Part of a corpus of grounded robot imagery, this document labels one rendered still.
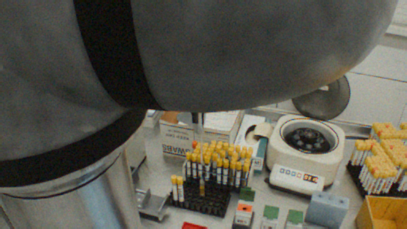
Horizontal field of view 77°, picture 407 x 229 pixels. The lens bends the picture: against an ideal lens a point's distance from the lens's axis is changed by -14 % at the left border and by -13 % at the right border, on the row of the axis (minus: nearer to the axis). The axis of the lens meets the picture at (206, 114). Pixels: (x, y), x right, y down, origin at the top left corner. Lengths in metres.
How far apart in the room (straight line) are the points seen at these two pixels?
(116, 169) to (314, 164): 0.79
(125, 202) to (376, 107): 1.15
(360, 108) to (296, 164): 0.44
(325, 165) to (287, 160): 0.12
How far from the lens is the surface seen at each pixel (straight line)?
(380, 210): 0.93
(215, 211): 0.84
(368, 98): 1.23
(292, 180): 0.93
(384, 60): 1.18
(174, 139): 0.99
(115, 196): 0.17
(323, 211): 0.83
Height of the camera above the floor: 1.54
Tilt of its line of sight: 32 degrees down
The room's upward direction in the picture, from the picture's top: straight up
